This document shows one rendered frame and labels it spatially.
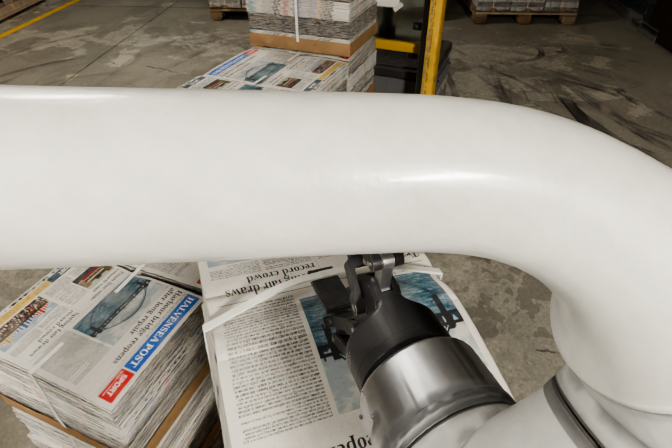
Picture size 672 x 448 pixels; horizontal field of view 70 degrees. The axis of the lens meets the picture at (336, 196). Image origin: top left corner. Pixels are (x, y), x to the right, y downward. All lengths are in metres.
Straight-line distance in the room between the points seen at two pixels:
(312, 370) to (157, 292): 0.67
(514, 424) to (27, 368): 0.96
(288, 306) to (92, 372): 0.56
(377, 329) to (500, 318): 1.89
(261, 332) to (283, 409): 0.09
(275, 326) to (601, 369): 0.39
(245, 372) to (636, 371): 0.38
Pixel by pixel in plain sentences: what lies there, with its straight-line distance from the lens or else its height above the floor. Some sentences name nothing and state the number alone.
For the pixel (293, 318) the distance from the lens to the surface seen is 0.55.
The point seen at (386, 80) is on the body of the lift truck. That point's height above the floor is 0.73.
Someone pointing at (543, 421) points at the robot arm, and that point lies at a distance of 0.25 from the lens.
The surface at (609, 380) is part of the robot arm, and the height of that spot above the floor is 1.45.
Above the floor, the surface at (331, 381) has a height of 1.18.
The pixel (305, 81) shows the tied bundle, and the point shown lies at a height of 1.06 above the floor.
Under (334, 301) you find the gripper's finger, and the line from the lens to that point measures 0.50.
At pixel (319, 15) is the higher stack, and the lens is 1.64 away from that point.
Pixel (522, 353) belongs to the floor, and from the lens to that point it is 2.12.
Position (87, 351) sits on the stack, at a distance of 1.08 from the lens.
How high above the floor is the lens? 1.60
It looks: 35 degrees down
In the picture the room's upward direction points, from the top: straight up
